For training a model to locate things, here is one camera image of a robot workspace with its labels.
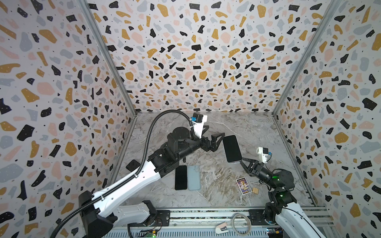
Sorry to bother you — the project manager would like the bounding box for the white pink stapler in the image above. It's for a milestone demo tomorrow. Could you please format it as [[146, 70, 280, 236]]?
[[215, 222, 229, 235]]

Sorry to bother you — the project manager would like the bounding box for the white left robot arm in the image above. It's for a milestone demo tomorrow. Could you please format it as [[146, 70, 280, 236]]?
[[79, 127, 225, 238]]

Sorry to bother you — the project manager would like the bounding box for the black phone on table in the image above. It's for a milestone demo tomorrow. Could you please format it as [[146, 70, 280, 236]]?
[[126, 159, 140, 172]]

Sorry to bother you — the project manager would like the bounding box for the black corrugated cable conduit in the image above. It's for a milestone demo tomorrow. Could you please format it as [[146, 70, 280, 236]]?
[[49, 109, 194, 238]]

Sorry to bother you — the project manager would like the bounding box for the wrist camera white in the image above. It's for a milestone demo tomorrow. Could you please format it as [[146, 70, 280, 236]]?
[[257, 147, 272, 164], [191, 113, 207, 139]]

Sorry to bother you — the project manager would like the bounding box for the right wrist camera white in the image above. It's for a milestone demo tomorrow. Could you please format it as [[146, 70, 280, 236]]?
[[257, 147, 272, 164]]

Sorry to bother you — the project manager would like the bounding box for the aluminium corner post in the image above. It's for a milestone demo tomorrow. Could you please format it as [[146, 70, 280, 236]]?
[[77, 0, 137, 118], [272, 0, 340, 118]]

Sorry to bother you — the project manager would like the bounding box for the small phone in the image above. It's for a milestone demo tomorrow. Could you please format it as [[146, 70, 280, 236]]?
[[223, 135, 243, 164]]

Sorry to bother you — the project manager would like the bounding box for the coiled grey cable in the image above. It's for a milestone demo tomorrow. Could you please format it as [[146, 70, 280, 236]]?
[[231, 212, 253, 237]]

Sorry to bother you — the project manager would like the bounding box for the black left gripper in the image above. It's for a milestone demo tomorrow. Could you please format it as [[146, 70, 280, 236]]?
[[177, 124, 225, 162]]

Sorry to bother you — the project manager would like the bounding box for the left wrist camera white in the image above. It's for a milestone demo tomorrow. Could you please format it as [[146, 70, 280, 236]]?
[[191, 113, 207, 139]]

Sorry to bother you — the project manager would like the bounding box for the purple playing card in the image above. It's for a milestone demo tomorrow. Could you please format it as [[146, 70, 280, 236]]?
[[236, 177, 253, 195]]

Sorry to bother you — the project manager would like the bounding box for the pale green phone case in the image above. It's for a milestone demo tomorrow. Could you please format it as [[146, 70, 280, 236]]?
[[187, 165, 201, 191]]

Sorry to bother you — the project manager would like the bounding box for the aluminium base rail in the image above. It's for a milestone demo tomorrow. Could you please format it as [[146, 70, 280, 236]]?
[[103, 207, 290, 238]]

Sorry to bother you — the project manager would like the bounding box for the aluminium corner post left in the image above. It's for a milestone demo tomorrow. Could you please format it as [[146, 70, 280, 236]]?
[[77, 0, 137, 118]]

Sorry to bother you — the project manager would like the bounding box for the aluminium corner post right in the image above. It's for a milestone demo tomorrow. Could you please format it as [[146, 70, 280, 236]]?
[[272, 0, 340, 118]]

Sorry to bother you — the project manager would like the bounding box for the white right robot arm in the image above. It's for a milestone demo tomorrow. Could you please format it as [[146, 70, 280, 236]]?
[[240, 158, 325, 238]]

